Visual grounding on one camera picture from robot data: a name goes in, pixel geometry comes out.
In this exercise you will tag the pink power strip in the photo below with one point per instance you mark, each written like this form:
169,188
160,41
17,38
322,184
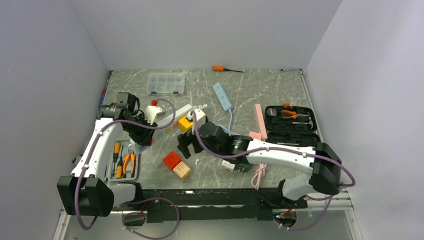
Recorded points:
260,122

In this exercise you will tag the beige cube socket adapter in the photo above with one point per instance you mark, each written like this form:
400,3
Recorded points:
182,171

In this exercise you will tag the pink cube socket adapter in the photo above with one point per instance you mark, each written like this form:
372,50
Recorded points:
255,135

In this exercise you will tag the orange pliers in tray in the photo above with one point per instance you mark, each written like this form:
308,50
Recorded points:
129,159

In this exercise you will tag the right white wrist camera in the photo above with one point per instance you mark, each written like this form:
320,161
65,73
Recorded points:
198,115

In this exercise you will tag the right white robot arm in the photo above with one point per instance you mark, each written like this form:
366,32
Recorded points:
319,166

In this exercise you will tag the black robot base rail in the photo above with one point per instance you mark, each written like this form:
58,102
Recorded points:
212,204

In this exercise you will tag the blue red pen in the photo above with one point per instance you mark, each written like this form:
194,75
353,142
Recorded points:
103,93

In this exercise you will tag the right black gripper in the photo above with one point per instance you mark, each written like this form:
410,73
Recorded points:
185,140

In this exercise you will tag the white power strip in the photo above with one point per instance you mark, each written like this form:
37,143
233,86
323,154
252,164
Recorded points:
162,134

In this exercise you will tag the red cube socket adapter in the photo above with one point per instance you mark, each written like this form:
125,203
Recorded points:
171,160

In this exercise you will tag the orange pliers in case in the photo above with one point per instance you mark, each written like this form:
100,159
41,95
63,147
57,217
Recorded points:
292,115

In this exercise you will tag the white cube socket adapter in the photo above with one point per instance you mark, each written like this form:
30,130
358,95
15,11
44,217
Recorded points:
227,166

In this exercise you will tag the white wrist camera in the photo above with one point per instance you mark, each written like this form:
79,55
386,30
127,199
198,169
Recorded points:
198,115
153,112

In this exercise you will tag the grey tool tray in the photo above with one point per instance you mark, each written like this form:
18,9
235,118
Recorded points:
111,161

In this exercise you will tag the black tool case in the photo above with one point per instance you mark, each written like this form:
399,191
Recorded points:
291,132

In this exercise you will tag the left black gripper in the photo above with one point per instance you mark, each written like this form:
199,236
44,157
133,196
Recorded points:
145,137

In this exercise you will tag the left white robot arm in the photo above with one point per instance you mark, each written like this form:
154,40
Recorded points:
89,184

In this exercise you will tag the yellow cube socket adapter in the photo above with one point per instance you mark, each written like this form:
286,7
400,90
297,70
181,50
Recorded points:
184,124

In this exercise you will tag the orange handled screwdriver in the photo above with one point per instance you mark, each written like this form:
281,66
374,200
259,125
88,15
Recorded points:
218,68

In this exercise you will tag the clear plastic organizer box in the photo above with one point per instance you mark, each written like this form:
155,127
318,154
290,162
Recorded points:
166,83

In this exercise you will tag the dark green cube adapter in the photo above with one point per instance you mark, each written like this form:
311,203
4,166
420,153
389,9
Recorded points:
242,167

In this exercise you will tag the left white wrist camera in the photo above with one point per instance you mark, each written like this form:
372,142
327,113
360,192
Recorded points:
153,112

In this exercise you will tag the light blue power strip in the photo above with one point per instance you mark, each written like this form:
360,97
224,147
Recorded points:
222,97

